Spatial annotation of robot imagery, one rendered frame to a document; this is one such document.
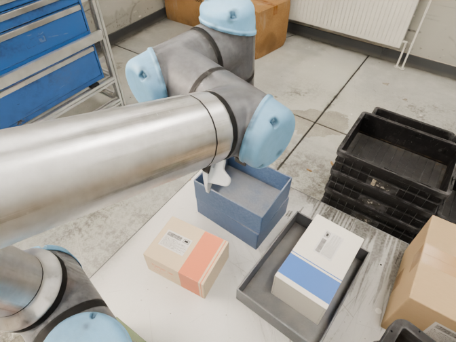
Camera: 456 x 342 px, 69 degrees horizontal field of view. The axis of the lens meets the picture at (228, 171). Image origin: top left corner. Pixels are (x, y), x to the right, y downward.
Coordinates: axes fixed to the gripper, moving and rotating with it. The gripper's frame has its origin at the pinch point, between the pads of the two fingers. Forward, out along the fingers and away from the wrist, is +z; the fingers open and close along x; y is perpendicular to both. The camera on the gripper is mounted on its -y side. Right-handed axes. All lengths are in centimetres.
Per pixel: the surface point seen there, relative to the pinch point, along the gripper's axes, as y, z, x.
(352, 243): 28.9, 15.5, 8.0
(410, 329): 41.7, 0.6, -10.0
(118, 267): -15.5, 22.5, -26.1
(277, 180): 6.0, 14.4, 13.5
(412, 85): 13, 111, 221
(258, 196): 3.5, 17.6, 8.2
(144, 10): -232, 92, 177
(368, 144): 16, 51, 78
